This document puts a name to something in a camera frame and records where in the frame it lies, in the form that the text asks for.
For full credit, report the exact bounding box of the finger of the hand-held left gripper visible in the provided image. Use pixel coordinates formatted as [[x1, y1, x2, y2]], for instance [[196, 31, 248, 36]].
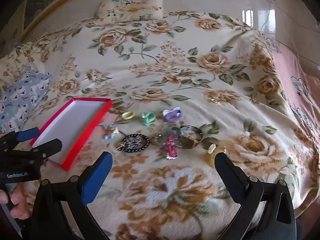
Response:
[[31, 140, 62, 161], [0, 127, 40, 153]]

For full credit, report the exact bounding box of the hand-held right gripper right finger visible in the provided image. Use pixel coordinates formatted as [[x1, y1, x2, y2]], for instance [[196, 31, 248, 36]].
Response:
[[214, 152, 297, 240]]

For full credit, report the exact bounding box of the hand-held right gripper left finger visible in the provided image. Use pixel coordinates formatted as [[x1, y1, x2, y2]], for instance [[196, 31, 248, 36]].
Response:
[[22, 152, 113, 240]]

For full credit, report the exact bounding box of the red jewelry box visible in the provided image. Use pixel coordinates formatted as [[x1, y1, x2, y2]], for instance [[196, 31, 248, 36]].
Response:
[[30, 97, 113, 171]]

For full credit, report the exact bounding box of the colorful bead bracelet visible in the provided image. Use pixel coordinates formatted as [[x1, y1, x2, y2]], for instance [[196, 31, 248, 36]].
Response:
[[102, 124, 119, 140]]

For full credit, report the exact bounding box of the black bead bracelet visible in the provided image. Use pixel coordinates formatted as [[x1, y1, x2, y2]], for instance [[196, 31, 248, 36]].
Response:
[[116, 134, 150, 153]]

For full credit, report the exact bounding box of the metal bangle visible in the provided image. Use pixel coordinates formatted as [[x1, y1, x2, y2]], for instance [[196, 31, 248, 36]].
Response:
[[180, 125, 203, 151]]

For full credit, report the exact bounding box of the clear crystal bead bracelet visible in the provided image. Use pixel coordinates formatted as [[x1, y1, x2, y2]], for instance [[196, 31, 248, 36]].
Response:
[[150, 133, 180, 147]]

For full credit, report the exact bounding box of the purple ring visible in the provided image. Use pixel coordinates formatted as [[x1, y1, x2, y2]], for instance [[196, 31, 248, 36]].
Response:
[[162, 107, 183, 123]]

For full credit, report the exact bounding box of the person's left hand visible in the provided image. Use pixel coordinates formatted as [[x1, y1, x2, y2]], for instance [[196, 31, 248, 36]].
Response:
[[0, 180, 42, 220]]

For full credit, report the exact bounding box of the blue bear print pillow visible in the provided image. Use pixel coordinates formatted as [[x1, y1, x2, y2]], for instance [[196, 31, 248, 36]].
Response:
[[0, 66, 53, 133]]

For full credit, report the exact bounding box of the pink hair clip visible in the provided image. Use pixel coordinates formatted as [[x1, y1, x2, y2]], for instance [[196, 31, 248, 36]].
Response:
[[165, 135, 178, 160]]

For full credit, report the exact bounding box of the pink bed sheet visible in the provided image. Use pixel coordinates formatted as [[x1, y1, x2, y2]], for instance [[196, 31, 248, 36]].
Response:
[[260, 30, 320, 210]]

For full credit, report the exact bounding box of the gold framed picture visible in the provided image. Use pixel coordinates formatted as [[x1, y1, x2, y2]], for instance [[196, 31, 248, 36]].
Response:
[[22, 0, 107, 38]]

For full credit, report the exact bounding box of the cream cartoon print pillow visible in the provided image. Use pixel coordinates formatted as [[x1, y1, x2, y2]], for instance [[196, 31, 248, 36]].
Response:
[[95, 0, 164, 26]]

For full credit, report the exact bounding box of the gold ring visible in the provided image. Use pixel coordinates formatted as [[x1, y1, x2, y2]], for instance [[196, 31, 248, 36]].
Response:
[[207, 144, 227, 156]]

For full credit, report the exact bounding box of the blue ring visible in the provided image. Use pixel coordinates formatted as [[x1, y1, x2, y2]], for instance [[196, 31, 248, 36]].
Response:
[[167, 126, 182, 137]]

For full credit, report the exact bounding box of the green ring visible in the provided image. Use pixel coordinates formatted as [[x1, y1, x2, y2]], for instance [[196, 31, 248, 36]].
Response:
[[141, 112, 156, 127]]

